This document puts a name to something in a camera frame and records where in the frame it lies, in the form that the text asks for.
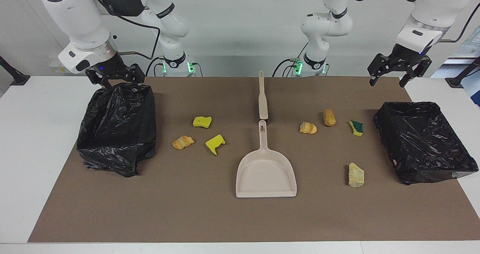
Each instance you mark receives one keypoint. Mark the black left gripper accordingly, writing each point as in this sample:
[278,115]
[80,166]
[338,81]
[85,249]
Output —
[407,55]

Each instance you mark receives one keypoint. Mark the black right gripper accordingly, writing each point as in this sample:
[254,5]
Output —
[110,68]

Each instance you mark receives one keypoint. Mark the green and yellow sponge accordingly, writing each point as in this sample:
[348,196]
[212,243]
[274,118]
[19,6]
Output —
[356,128]

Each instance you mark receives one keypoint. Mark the brown oval bread roll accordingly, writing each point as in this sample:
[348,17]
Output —
[329,117]

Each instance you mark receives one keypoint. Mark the small croissant bread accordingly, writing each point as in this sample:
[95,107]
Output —
[308,128]
[183,142]

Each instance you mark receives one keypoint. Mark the pale bread slice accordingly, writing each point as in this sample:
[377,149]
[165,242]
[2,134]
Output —
[355,175]

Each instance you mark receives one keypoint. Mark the notched yellow sponge piece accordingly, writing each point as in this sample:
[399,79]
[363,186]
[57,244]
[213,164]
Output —
[214,143]

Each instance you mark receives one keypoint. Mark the beige brush with black bristles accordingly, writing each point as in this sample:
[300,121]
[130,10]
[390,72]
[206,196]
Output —
[263,104]

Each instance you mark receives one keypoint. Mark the beige plastic dustpan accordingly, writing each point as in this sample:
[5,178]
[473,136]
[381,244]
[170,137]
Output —
[266,171]

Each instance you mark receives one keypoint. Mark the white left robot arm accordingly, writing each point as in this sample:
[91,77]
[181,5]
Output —
[431,6]

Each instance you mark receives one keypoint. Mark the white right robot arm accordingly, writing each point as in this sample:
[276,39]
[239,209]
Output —
[75,17]

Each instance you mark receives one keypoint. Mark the tall bin with black bag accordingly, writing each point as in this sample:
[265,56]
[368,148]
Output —
[116,134]

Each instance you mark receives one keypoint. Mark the shallow bin with black bag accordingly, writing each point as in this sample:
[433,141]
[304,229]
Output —
[420,141]

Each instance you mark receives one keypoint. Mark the black stand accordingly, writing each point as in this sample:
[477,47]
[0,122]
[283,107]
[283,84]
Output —
[18,79]
[455,82]

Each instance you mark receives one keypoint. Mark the white box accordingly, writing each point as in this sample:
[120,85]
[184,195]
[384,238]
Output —
[53,68]

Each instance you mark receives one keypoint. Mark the brown table mat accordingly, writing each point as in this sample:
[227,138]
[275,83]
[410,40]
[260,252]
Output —
[187,209]

